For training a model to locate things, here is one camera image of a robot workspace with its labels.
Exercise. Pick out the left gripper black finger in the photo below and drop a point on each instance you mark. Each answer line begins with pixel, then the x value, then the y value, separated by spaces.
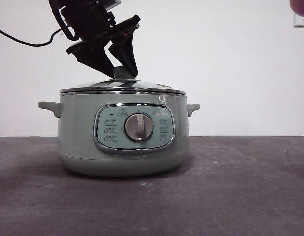
pixel 95 61
pixel 126 54

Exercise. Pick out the glass lid with green knob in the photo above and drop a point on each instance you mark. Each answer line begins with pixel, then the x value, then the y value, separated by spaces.
pixel 120 72

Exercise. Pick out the brown egg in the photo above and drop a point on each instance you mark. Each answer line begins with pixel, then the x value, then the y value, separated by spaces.
pixel 300 6

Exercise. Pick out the pale green electric pot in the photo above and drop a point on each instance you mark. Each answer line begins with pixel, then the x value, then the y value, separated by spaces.
pixel 75 135

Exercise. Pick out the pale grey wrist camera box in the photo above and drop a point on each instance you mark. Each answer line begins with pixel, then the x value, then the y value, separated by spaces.
pixel 113 3

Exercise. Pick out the white wall socket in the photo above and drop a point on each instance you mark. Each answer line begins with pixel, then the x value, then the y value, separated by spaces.
pixel 302 22

